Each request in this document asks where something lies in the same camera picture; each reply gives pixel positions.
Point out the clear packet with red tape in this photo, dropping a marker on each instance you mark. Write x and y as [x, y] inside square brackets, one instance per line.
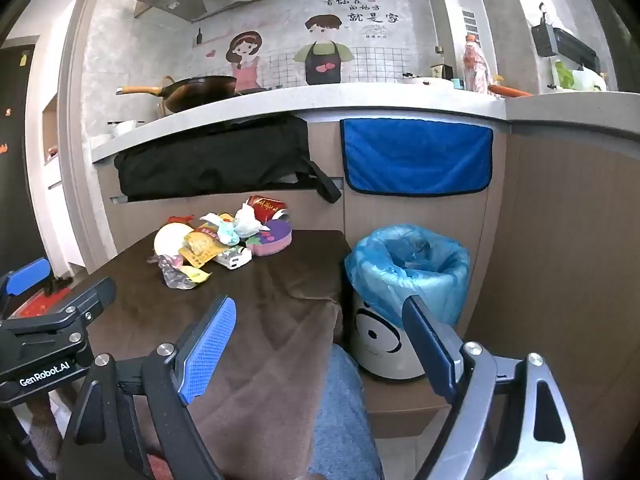
[172, 274]

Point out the red gold snack packet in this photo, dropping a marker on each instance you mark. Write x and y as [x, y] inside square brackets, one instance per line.
[200, 247]

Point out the red drink can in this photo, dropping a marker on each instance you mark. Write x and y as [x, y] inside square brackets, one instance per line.
[265, 206]

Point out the cartoon couple wall sticker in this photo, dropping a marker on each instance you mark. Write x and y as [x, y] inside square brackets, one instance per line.
[322, 60]

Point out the small pale pot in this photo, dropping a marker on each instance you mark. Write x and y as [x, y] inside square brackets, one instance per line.
[124, 127]

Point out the black wall rack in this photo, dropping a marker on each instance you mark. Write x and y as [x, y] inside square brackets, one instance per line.
[575, 45]

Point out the red flat object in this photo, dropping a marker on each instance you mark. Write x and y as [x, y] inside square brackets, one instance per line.
[35, 305]

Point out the white container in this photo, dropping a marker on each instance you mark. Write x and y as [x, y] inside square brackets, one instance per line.
[590, 81]

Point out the red plastic bag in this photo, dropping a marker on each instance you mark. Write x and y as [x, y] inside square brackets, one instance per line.
[180, 219]

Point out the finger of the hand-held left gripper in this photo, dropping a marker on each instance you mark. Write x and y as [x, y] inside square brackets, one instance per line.
[95, 295]
[27, 276]

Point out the small yellow wrapper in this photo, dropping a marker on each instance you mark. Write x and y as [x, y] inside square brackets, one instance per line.
[196, 275]

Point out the white trash bin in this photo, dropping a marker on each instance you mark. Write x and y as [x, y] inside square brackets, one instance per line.
[385, 345]

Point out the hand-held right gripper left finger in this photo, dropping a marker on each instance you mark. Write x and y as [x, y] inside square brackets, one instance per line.
[210, 345]

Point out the white vented cabinet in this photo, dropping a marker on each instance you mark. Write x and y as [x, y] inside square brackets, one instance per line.
[467, 20]

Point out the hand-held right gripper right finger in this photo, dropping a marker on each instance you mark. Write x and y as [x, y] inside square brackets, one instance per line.
[430, 355]

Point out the green leafy vegetable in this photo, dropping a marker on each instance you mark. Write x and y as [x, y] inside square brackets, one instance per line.
[564, 76]

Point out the person's jeans leg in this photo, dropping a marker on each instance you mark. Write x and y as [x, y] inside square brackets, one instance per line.
[345, 420]

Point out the bottle with red label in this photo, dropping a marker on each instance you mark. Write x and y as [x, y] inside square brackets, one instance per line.
[476, 67]

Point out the blue towel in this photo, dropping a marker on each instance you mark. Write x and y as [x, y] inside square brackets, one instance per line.
[415, 155]

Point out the cream round disc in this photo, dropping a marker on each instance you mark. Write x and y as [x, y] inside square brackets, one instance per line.
[167, 240]

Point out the crumpled pale blue paper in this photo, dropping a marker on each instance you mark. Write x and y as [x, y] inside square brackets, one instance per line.
[225, 232]

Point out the white printed small carton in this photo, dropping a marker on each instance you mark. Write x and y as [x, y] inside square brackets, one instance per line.
[235, 257]

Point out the black bag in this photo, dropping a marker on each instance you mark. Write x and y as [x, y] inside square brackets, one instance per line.
[210, 160]

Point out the brown cloth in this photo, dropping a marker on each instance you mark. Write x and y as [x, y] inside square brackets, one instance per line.
[280, 285]

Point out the black refrigerator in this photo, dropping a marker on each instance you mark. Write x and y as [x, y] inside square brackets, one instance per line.
[15, 160]

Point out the kitchen counter cabinet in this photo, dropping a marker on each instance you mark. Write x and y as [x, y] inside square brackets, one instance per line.
[550, 260]

